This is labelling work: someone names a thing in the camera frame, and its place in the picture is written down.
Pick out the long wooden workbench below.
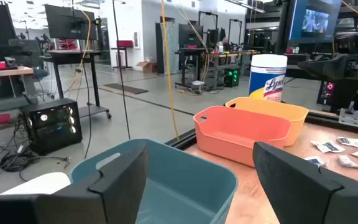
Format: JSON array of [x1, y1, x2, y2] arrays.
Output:
[[202, 50, 260, 90]]

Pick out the glass-sided computer tower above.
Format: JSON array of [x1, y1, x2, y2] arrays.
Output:
[[19, 98, 83, 156]]

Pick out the black hanging cable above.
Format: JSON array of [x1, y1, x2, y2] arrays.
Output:
[[112, 0, 132, 140]]

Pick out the teal plastic bin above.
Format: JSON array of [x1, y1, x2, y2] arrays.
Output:
[[68, 138, 239, 224]]

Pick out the thick yellow hanging cable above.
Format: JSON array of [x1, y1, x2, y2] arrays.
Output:
[[161, 0, 180, 141]]

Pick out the cardboard box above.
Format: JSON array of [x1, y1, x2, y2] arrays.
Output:
[[136, 60, 158, 74]]

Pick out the wooden top workbench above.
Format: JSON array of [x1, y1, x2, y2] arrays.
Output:
[[0, 66, 39, 108]]

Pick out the black gantry frame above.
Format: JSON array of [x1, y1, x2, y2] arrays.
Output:
[[227, 18, 244, 47], [198, 11, 219, 47]]

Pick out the black rolling cart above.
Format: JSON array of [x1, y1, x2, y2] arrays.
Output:
[[42, 49, 112, 119]]

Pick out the Lysol wipes canister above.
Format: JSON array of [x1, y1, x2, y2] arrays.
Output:
[[248, 54, 288, 103]]

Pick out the small black stand table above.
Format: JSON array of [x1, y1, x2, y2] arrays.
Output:
[[110, 46, 134, 70]]

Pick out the white plastic bin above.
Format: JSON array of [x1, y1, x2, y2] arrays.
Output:
[[0, 172, 71, 196]]

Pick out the white floor power box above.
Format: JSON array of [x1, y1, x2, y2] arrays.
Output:
[[191, 80, 205, 94]]

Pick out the thin yellow cable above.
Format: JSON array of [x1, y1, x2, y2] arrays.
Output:
[[342, 0, 358, 20], [67, 9, 92, 98]]

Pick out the large wall display screen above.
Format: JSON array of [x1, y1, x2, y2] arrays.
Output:
[[288, 0, 343, 43]]

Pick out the black desk monitor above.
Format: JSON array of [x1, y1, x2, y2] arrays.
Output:
[[178, 23, 204, 49]]

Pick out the computer tower green lights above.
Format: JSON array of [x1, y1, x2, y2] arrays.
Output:
[[224, 67, 241, 88]]

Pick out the dark grey desk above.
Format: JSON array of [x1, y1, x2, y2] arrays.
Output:
[[284, 63, 332, 81]]

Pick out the grey patterned partition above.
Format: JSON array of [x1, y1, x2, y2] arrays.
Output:
[[155, 21, 180, 75]]

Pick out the floor cable bundle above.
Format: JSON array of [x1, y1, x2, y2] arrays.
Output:
[[0, 142, 73, 182]]

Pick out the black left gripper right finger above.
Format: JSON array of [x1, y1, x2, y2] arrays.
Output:
[[252, 141, 358, 224]]

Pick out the dark floor mat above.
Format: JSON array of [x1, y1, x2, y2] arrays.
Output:
[[103, 82, 150, 95]]

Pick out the grey office chair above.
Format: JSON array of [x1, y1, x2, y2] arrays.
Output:
[[8, 39, 50, 94]]

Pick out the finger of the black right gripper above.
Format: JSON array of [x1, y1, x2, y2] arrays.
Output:
[[297, 57, 335, 80]]

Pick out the black standing desk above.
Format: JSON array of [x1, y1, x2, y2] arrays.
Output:
[[175, 48, 208, 91]]

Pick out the black monitor on cart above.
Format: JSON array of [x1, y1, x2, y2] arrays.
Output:
[[44, 3, 98, 40]]

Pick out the yellow plastic bin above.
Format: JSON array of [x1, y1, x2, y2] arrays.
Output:
[[224, 96, 310, 147]]

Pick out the small black computer tower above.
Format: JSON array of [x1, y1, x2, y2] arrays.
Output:
[[316, 80, 336, 106]]

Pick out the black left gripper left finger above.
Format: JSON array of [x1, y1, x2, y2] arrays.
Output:
[[0, 143, 150, 224]]

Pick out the coral plastic bin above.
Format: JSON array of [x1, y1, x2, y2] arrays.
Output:
[[193, 105, 293, 168]]

